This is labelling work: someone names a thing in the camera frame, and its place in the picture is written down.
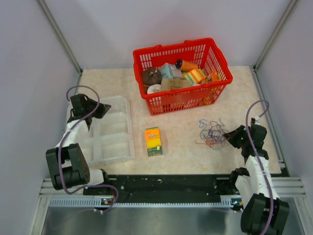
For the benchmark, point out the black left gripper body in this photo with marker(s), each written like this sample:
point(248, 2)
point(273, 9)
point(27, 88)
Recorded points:
point(91, 105)

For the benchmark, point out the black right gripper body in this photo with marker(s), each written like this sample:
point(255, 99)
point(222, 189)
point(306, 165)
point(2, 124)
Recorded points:
point(244, 139)

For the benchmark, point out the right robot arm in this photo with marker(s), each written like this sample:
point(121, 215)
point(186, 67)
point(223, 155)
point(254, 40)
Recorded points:
point(264, 213)

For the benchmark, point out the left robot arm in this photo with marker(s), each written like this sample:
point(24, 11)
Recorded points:
point(66, 162)

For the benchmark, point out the clear plastic compartment tray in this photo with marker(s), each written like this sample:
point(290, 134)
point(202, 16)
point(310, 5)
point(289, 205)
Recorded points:
point(108, 140)

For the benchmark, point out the white tape roll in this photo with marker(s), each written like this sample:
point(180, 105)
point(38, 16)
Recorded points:
point(154, 89)

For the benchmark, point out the brown round object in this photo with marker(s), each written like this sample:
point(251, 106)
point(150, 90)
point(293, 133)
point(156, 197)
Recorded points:
point(151, 76)

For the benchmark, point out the orange yellow sponge pack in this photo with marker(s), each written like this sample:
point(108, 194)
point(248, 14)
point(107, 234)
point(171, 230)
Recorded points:
point(153, 142)

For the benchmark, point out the orange small packet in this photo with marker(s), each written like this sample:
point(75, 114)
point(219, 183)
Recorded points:
point(213, 77)

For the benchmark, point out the brown cardboard box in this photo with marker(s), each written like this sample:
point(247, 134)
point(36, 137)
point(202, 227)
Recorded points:
point(168, 84)

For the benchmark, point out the teal white box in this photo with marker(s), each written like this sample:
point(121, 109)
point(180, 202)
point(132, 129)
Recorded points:
point(170, 71)

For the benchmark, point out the yellow green striped sponge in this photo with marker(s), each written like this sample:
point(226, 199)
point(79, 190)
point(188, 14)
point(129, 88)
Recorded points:
point(195, 76)

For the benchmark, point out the orange bottle dark cap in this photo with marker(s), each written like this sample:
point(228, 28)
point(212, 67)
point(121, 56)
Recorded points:
point(185, 65)

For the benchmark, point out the red plastic basket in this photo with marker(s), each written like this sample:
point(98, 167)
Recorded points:
point(203, 52)

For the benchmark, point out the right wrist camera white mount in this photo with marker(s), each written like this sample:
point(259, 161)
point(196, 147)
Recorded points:
point(255, 121)

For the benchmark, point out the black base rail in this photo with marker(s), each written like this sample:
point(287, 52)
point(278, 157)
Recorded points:
point(191, 188)

